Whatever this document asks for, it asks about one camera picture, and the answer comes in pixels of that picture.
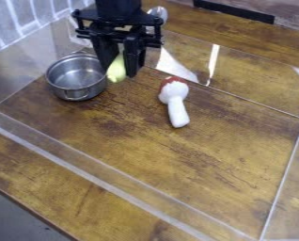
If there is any clear acrylic enclosure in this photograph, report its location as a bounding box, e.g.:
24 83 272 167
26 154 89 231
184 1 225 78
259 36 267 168
0 0 299 241

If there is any small steel pot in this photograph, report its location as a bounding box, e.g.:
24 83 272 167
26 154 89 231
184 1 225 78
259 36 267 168
45 52 106 102

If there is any green handled metal spoon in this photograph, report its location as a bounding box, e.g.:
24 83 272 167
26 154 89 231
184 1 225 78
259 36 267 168
106 6 168 83

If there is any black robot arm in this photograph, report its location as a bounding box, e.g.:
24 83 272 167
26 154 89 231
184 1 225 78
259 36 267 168
72 0 162 77

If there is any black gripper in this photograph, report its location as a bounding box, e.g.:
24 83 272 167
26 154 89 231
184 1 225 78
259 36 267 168
72 9 162 77

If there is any black bar on table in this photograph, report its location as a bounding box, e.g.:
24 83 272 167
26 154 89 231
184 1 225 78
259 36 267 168
192 0 275 24

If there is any white red toy mushroom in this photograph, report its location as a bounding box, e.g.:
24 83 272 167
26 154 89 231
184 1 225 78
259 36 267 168
158 76 189 128

